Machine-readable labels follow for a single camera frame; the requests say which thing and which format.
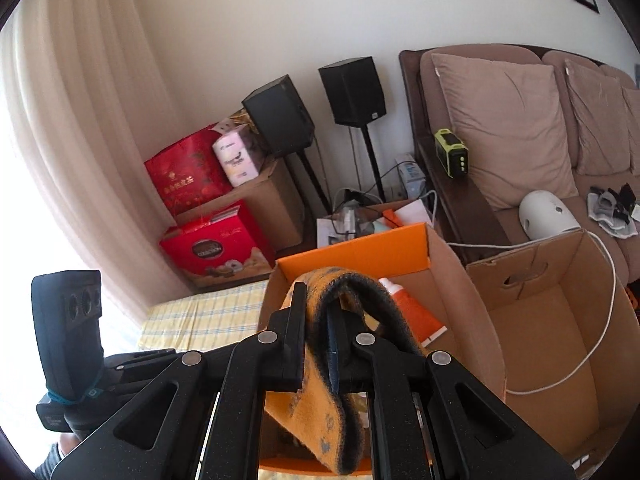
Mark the plain brown cardboard box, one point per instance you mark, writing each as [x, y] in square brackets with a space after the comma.
[550, 320]

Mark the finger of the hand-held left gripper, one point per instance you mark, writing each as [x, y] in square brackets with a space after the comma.
[135, 367]

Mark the brown sofa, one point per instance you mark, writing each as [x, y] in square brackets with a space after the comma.
[450, 210]

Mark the orange cardboard box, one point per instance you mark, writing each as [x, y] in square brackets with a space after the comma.
[350, 247]

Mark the open box of clutter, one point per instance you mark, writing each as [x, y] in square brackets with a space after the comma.
[410, 212]

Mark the gold patterned gift wrap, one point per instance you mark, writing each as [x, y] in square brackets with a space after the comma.
[240, 119]

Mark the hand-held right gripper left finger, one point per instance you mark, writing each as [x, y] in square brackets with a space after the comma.
[295, 340]

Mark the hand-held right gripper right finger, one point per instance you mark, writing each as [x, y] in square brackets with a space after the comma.
[336, 355]

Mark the white product box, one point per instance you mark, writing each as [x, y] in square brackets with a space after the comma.
[410, 177]

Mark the red chocolate gift bag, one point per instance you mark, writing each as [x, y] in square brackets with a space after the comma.
[215, 250]

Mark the large brown cardboard box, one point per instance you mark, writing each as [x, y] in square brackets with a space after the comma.
[270, 205]

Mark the beige sofa cushion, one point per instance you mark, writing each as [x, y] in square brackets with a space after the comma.
[500, 125]
[597, 120]
[634, 130]

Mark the black speaker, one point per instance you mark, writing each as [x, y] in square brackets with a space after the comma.
[277, 115]
[352, 90]

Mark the person's left forearm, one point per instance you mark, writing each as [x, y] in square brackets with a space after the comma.
[50, 462]

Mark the cream curtain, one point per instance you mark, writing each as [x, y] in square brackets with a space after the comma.
[75, 110]

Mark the orange tube with white cap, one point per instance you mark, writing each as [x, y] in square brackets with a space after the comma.
[415, 310]

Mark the yellow checked cloth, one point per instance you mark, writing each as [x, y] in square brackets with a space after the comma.
[200, 315]

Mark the white round appliance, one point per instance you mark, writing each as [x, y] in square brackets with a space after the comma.
[545, 215]

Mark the green portable device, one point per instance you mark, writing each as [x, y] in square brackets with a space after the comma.
[452, 155]

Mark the black speaker stand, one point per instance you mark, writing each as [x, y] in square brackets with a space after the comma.
[372, 165]
[312, 180]

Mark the orange patterned sock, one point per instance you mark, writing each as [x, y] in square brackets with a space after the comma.
[320, 410]

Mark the red floral gift bag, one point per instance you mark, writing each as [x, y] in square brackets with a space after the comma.
[185, 170]

